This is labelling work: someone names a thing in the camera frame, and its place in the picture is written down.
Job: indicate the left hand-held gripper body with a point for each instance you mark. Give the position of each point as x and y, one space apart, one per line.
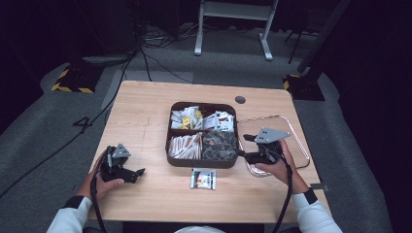
113 166

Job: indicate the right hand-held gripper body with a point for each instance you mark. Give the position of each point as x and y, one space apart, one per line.
270 145

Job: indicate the clear plastic box lid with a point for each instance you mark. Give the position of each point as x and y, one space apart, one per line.
291 142

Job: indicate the dark four-compartment box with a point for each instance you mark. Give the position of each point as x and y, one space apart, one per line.
200 163

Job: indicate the white red snack packet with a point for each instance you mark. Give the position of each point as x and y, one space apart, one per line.
203 179

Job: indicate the person's left hand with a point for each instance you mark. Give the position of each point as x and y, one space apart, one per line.
102 186

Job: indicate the person's right hand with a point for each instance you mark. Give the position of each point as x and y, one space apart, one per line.
281 173

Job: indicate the pile of dark packets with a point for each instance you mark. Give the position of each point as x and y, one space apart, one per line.
219 145

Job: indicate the pile of white red packets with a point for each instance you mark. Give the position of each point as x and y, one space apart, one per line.
218 122

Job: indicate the round black table grommet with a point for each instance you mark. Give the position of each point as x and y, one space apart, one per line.
240 99

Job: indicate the pile of brown white sachets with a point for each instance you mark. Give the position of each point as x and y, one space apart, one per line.
184 146

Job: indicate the small grey tag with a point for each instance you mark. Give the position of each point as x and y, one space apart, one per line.
319 186

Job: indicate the pile of white yellow packets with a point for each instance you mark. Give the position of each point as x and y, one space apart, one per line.
186 118

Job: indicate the black yellow striped stand base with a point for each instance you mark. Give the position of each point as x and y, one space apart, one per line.
77 79
304 88

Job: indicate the person's white torso clothing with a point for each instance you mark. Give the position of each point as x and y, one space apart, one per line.
199 230

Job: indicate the black slanted stand pole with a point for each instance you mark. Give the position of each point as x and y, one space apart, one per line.
324 35

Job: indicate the white metal stand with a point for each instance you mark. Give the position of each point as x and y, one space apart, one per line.
236 10

